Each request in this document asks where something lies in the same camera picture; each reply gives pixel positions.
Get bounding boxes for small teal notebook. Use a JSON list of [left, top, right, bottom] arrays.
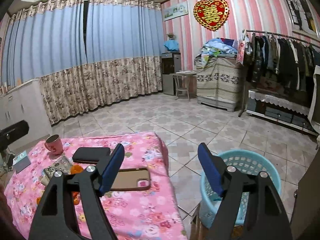
[[12, 151, 31, 173]]

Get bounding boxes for white low cabinet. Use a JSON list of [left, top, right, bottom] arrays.
[[1, 79, 52, 153]]

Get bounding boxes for pink mug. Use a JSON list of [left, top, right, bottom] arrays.
[[44, 134, 63, 155]]

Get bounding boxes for orange plastic wrapper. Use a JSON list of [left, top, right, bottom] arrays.
[[36, 164, 86, 205]]

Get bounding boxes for light blue laundry basket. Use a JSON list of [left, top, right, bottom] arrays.
[[199, 149, 281, 228]]

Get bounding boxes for black zip case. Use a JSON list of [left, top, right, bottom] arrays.
[[72, 147, 111, 164]]

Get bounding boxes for brown phone case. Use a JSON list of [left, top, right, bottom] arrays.
[[111, 167, 151, 191]]

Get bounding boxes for pink floral tablecloth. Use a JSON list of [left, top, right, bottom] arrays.
[[4, 132, 187, 239]]

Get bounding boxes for low tv stand lace cover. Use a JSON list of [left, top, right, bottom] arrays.
[[246, 89, 318, 135]]

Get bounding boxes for cream trimmed dark cloth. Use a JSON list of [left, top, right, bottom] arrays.
[[308, 65, 320, 133]]

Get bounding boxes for blue and floral curtain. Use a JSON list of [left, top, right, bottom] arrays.
[[1, 0, 164, 124]]

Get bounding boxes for cloth covered cabinet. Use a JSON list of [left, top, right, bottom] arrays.
[[195, 55, 245, 112]]

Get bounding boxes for clothes rack with garments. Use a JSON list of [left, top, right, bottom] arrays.
[[238, 29, 319, 111]]

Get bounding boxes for small metal stool table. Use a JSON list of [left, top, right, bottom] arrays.
[[170, 70, 196, 101]]

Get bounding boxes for water dispenser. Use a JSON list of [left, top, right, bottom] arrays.
[[161, 52, 181, 95]]

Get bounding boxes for pile of folded clothes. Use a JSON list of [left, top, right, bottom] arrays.
[[200, 38, 238, 67]]

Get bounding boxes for blue covered water bottle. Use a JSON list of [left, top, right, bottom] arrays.
[[164, 33, 180, 52]]

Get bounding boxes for framed couple wall picture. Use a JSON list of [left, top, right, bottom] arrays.
[[284, 0, 319, 39]]

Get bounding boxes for red heart wall decoration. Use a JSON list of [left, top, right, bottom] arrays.
[[193, 0, 229, 31]]

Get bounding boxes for landscape wall picture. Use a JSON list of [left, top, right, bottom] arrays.
[[163, 1, 188, 21]]

